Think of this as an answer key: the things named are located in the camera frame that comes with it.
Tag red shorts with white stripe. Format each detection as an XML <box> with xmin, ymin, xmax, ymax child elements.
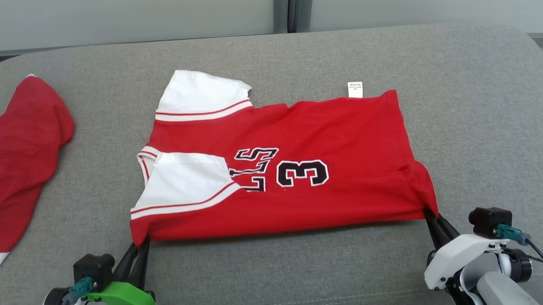
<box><xmin>0</xmin><ymin>73</ymin><xmax>77</xmax><ymax>272</ymax></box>

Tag red jersey with white sleeves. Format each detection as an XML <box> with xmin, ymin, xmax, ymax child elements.
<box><xmin>129</xmin><ymin>68</ymin><xmax>445</xmax><ymax>261</ymax></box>

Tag grey fabric sofa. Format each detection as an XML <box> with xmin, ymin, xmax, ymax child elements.
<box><xmin>0</xmin><ymin>3</ymin><xmax>543</xmax><ymax>305</ymax></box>

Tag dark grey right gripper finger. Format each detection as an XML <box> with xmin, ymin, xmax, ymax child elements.
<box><xmin>421</xmin><ymin>207</ymin><xmax>449</xmax><ymax>252</ymax></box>
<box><xmin>435</xmin><ymin>214</ymin><xmax>462</xmax><ymax>242</ymax></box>

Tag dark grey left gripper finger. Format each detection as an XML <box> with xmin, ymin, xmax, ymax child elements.
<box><xmin>130</xmin><ymin>237</ymin><xmax>151</xmax><ymax>289</ymax></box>
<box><xmin>112</xmin><ymin>242</ymin><xmax>140</xmax><ymax>284</ymax></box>

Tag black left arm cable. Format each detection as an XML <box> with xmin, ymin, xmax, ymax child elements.
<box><xmin>61</xmin><ymin>275</ymin><xmax>98</xmax><ymax>305</ymax></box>

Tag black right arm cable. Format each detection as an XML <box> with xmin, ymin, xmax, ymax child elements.
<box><xmin>494</xmin><ymin>223</ymin><xmax>543</xmax><ymax>279</ymax></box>

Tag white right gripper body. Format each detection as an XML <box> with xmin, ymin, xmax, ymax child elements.
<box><xmin>423</xmin><ymin>231</ymin><xmax>502</xmax><ymax>294</ymax></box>

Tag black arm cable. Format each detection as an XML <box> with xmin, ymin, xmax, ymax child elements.
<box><xmin>494</xmin><ymin>223</ymin><xmax>543</xmax><ymax>279</ymax></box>
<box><xmin>61</xmin><ymin>275</ymin><xmax>98</xmax><ymax>305</ymax></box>

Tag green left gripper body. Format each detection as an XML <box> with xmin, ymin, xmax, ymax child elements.
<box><xmin>84</xmin><ymin>279</ymin><xmax>161</xmax><ymax>305</ymax></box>

